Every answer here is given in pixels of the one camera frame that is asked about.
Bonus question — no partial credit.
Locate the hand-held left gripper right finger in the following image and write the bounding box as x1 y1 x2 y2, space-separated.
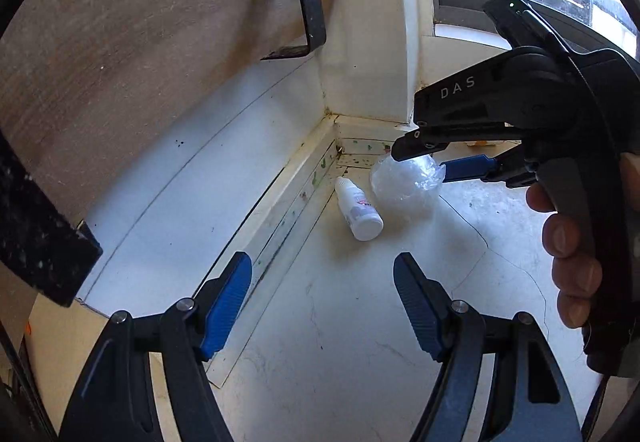
392 251 584 442

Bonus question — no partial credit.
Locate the wooden cutting board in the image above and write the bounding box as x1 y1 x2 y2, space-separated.
0 0 366 228

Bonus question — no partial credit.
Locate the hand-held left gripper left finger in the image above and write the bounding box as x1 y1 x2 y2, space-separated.
59 251 253 442

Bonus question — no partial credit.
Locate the clear plastic bag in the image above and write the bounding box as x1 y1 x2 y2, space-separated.
369 155 446 223

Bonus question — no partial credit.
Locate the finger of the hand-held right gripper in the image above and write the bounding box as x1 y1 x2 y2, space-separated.
391 121 523 162
443 155 540 189

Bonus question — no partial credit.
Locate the person's right hand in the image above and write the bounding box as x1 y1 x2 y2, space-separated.
526 182 604 329

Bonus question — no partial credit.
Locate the small white bottle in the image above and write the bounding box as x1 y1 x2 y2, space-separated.
334 176 385 242

